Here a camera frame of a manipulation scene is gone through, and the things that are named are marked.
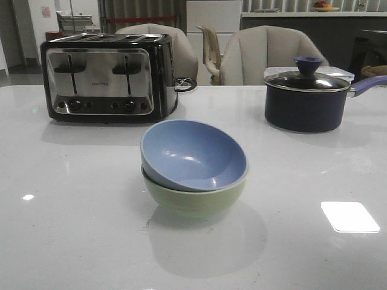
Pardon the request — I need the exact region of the blue bowl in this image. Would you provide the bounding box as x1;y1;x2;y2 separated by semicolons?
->
140;120;248;192

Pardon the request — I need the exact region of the green bowl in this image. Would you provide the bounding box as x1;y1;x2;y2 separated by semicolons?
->
141;170;249;218

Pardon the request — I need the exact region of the left beige upholstered chair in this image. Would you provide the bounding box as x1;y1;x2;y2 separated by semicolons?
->
116;24;198;81

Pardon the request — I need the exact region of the beige upholstered chair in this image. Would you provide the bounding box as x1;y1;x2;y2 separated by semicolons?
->
116;24;198;81
220;25;330;85

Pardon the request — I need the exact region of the cream plastic chair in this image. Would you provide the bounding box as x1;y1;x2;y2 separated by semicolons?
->
197;25;222;85

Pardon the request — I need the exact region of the right beige upholstered chair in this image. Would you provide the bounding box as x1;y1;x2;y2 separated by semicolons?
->
220;25;330;85

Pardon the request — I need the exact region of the dark blue saucepan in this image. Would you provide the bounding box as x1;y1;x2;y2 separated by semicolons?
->
265;76;386;133

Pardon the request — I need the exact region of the black chrome toaster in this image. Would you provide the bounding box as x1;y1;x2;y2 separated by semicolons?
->
41;33;178;123

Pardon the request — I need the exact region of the glass lid blue knob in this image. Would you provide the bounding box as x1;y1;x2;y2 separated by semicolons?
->
264;56;350;92

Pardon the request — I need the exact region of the white cabinet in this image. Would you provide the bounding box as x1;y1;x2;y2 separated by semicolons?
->
186;1;242;85

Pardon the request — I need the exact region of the red box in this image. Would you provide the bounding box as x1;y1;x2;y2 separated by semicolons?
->
45;31;63;41

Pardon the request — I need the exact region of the dark grey counter unit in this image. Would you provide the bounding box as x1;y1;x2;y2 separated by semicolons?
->
240;11;386;69

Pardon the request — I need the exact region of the fruit plate on counter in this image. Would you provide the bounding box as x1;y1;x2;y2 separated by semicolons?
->
312;0;340;12

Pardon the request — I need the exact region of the black toaster power cable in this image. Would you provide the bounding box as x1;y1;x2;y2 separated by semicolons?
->
173;77;197;92

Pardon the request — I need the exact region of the pink wall poster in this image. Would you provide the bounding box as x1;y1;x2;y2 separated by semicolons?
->
41;6;51;18

